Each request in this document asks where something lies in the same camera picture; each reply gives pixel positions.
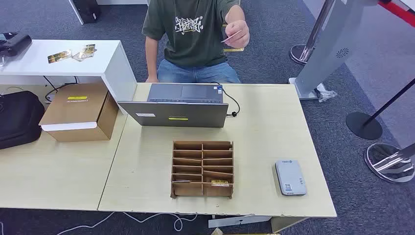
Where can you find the black stanchion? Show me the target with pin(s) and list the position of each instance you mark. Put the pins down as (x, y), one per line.
(363, 126)

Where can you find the white metal bracket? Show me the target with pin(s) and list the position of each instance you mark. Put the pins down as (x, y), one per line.
(240, 221)

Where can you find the person's left hand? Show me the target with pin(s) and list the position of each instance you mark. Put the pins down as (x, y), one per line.
(240, 32)

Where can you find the white card reader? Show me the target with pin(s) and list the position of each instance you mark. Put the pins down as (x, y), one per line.
(290, 177)

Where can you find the yellow floor tape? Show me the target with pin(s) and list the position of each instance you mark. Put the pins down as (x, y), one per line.
(233, 50)

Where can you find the person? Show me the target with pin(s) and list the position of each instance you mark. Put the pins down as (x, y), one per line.
(194, 48)

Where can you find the red barrier belt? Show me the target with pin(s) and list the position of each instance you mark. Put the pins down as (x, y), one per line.
(398, 13)

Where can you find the clear plastic wrap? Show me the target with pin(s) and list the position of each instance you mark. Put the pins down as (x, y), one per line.
(325, 94)

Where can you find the grey laptop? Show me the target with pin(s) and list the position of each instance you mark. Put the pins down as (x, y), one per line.
(181, 113)

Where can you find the black computer tower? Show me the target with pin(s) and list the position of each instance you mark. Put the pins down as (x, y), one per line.
(87, 11)

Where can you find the brown cardboard box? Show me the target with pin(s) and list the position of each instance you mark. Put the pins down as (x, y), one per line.
(77, 110)

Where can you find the grey kiosk stand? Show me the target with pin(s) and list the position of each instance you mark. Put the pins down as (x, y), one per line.
(330, 48)

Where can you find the wooden desk leg panel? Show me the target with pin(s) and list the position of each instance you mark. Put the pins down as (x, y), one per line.
(285, 223)

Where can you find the white side table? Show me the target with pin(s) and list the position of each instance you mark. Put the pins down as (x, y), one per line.
(107, 68)

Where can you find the person's right hand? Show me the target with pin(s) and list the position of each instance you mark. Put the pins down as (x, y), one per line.
(152, 79)

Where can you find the person's right forearm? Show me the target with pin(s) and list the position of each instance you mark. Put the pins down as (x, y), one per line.
(151, 58)

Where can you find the chrome stanchion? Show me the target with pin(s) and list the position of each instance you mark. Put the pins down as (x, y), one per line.
(389, 162)
(319, 19)

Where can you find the black device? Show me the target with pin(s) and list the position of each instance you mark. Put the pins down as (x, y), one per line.
(16, 43)

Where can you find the brown cardboard card organizer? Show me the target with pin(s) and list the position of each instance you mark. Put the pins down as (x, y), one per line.
(201, 191)

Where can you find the white desk panel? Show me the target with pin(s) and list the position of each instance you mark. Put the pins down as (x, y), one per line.
(76, 13)

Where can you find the black bag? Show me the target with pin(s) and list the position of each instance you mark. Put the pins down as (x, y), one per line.
(19, 120)

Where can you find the person's left forearm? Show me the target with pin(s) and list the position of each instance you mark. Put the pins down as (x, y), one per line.
(235, 14)

